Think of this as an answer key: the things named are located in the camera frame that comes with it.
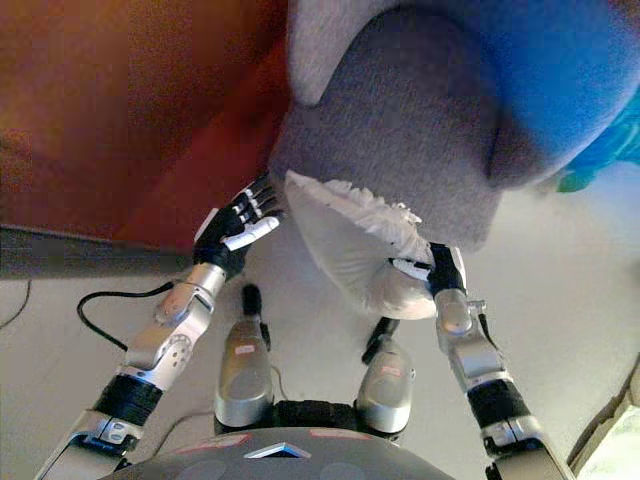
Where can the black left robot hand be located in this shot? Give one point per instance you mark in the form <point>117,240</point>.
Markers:
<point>225,235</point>

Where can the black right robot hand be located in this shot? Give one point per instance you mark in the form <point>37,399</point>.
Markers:
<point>445,270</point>

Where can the white tasselled pillow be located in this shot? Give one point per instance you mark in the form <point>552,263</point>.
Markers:
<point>345,260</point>

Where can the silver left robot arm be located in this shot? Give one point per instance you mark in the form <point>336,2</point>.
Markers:
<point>155,350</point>

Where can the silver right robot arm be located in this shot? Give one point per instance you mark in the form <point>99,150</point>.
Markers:
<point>480,360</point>

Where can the silver right robot leg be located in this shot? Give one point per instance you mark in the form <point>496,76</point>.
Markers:
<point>385,385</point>

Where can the silver robot leg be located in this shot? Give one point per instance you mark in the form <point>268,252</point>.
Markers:
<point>245,365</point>
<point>385,385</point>

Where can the silver left robot leg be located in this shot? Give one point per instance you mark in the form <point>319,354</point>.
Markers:
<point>245,365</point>

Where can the dark grey low cabinet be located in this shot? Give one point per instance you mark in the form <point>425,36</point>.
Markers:
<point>75,255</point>

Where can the grey fabric armchair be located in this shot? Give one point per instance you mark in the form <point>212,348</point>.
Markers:
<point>400,125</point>

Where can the grey robot torso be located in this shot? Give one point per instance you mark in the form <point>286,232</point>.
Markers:
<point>280,455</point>

